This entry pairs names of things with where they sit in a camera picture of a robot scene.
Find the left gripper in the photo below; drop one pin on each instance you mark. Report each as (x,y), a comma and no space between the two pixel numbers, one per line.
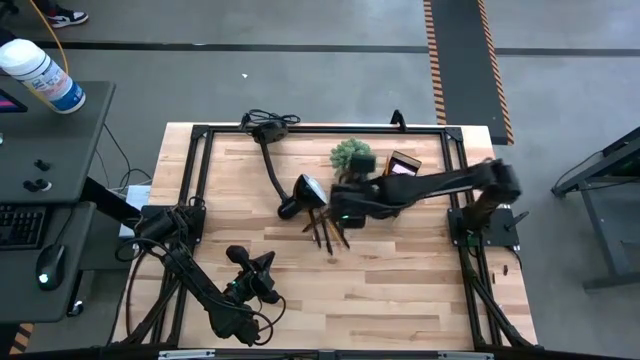
(250,282)

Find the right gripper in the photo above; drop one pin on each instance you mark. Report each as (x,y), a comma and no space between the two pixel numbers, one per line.
(357,200)

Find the black gooseneck desk lamp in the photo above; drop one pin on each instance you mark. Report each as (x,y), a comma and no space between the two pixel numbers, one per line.
(310,192)

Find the sticky note pad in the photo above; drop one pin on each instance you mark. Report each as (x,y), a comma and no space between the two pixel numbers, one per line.
(404,169)

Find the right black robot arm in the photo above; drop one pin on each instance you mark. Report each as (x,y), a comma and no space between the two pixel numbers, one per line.
(440,182)

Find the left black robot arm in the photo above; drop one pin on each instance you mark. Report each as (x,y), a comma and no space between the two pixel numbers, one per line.
(200,285)

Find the black mesh desk organizer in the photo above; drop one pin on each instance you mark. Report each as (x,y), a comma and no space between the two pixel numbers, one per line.
(406,156)

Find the artificial green potted plant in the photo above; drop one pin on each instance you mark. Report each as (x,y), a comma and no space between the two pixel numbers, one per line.
(345,150)

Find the white power box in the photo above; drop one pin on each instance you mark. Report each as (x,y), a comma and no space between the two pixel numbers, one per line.
(137,195)

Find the black orange striped floor mat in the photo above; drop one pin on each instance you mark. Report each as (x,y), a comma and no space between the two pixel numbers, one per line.
(465,75)

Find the desk caster wheel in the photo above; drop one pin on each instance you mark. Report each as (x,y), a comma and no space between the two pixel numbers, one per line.
(76,309)

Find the black computer mouse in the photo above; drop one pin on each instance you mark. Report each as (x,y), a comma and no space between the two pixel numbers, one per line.
(50,265)

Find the black side desk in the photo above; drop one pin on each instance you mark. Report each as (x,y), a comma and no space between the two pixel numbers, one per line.
(65,150)

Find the black and white knob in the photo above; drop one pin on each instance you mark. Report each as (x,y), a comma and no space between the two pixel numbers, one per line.
(35,185)

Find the black keyboard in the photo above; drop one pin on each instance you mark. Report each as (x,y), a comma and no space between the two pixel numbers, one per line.
(20,227)

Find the black standing desk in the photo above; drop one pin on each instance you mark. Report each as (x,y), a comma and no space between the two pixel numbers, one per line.
(625,160)

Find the white wipes canister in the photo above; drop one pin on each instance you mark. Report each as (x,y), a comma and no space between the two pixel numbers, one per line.
(40,75)

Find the tablet screen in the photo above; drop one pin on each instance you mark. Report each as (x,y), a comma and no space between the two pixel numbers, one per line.
(10,102)

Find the person's shoe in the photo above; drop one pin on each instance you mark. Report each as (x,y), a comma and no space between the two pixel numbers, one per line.
(67,17)

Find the black aluminium table frame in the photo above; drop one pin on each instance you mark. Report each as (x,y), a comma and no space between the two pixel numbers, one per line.
(325,129)

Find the black triangular bracket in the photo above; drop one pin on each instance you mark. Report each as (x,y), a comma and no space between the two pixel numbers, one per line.
(398,122)

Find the silver metal bracket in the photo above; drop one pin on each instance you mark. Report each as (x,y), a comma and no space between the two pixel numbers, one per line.
(185,354)
(465,356)

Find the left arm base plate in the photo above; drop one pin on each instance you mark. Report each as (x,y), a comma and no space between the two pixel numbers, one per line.
(150,236)

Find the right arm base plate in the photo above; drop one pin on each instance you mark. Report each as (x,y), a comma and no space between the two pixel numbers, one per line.
(505,235)

